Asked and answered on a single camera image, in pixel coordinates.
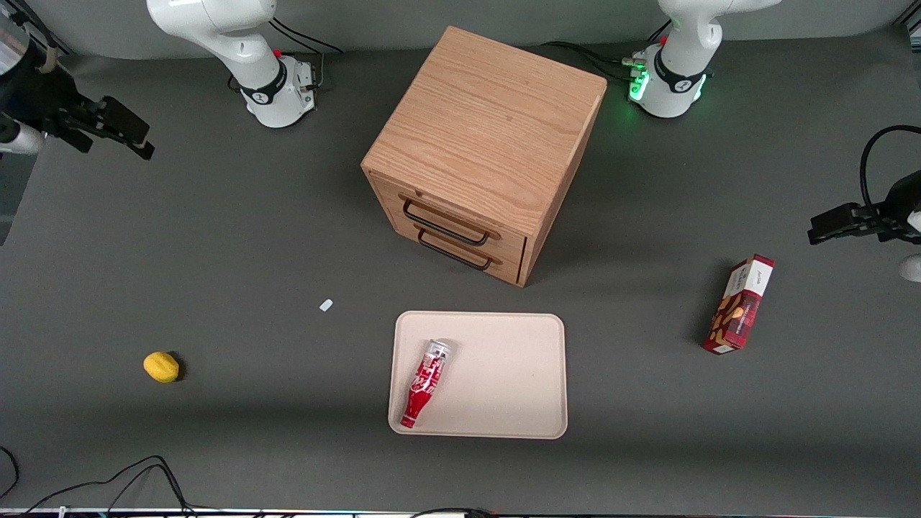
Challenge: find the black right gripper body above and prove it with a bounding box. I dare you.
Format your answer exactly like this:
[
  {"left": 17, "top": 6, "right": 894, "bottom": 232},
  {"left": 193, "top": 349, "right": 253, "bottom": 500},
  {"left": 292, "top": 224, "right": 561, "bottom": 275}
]
[{"left": 0, "top": 63, "right": 106, "bottom": 136}]

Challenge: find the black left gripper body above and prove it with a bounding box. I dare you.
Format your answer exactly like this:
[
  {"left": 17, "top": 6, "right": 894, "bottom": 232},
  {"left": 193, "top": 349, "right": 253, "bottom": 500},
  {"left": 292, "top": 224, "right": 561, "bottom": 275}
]
[{"left": 879, "top": 170, "right": 921, "bottom": 242}]

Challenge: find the red coke bottle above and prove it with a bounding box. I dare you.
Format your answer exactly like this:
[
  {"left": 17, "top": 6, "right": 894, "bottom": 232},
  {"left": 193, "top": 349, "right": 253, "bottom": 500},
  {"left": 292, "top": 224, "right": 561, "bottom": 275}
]
[{"left": 400, "top": 338, "right": 453, "bottom": 430}]

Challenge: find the beige rectangular tray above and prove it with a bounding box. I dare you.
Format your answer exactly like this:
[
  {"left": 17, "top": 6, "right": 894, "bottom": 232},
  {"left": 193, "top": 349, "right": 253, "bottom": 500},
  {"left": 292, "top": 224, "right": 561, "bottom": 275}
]
[{"left": 388, "top": 311, "right": 568, "bottom": 440}]

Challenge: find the red cookie box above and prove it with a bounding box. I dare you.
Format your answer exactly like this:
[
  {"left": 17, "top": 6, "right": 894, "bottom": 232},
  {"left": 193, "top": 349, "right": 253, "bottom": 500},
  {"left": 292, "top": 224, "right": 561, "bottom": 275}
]
[{"left": 702, "top": 254, "right": 776, "bottom": 355}]

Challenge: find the yellow lemon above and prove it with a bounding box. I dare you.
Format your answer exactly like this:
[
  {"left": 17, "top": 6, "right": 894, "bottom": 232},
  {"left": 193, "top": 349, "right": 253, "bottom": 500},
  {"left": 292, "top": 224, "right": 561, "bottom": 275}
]
[{"left": 143, "top": 351, "right": 181, "bottom": 383}]

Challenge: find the wooden two-drawer cabinet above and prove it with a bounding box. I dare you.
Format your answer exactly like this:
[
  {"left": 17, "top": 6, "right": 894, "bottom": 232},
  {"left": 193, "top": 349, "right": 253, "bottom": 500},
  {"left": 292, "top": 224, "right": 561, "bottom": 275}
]
[{"left": 361, "top": 26, "right": 608, "bottom": 288}]

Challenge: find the black looping gripper cable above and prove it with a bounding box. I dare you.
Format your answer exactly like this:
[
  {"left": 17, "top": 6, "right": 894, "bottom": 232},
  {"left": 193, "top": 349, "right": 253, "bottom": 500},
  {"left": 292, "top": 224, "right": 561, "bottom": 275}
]
[{"left": 859, "top": 124, "right": 921, "bottom": 211}]

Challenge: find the black right arm base cable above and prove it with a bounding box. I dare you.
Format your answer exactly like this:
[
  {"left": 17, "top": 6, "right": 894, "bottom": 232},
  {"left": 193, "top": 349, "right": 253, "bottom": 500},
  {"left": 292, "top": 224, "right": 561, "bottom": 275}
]
[{"left": 268, "top": 19, "right": 345, "bottom": 57}]

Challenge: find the black arm base cable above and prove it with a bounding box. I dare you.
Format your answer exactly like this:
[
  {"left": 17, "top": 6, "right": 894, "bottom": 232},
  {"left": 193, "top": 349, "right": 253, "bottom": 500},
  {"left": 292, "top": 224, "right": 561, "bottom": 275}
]
[
  {"left": 268, "top": 19, "right": 345, "bottom": 57},
  {"left": 541, "top": 20, "right": 671, "bottom": 81}
]

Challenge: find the black left arm base cable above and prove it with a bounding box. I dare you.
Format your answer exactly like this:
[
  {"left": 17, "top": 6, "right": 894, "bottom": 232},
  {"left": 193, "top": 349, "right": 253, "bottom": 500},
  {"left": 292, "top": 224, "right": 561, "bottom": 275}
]
[{"left": 541, "top": 20, "right": 671, "bottom": 81}]

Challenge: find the black wire drawer handle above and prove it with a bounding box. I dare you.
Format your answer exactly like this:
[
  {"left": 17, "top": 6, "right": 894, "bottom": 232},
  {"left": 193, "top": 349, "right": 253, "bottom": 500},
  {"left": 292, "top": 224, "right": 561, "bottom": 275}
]
[
  {"left": 417, "top": 229, "right": 494, "bottom": 272},
  {"left": 401, "top": 199, "right": 492, "bottom": 247}
]

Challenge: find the long black table-edge cable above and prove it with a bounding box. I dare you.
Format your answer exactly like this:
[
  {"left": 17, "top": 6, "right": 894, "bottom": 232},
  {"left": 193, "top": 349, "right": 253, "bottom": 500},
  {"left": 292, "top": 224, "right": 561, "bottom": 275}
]
[{"left": 20, "top": 455, "right": 196, "bottom": 518}]

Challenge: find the short black table-edge cable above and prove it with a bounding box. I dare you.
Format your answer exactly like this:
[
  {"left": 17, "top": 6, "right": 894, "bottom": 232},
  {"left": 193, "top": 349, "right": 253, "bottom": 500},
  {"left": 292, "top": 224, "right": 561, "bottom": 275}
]
[{"left": 0, "top": 446, "right": 20, "bottom": 501}]

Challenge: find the black cable with red plug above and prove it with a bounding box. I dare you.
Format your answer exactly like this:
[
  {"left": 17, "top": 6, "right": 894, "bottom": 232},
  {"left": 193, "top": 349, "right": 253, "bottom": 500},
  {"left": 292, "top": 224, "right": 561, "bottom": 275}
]
[{"left": 409, "top": 506, "right": 499, "bottom": 518}]

